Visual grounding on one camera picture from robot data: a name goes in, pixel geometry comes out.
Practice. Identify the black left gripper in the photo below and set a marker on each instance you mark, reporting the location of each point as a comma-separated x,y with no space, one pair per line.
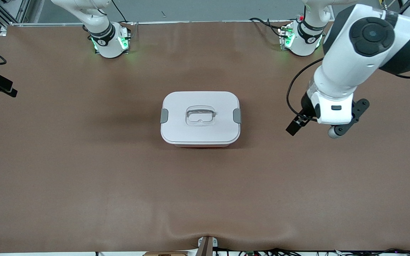
305,106

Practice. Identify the grey lid latch clip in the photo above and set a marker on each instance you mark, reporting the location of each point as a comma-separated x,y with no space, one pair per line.
164,116
237,116

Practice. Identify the white plastic box lid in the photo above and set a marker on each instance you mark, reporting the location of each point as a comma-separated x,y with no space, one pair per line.
176,135

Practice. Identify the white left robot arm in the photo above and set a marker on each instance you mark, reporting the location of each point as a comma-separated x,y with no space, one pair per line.
343,71

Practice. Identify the pink container edge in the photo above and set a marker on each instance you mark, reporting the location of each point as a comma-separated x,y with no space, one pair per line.
201,146

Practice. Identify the brown table mat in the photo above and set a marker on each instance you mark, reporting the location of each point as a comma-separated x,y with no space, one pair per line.
226,195

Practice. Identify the brown cardboard piece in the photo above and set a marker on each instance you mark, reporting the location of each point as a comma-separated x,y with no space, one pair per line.
166,254

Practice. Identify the metal mat clamp bracket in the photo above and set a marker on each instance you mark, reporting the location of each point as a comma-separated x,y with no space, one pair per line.
206,247

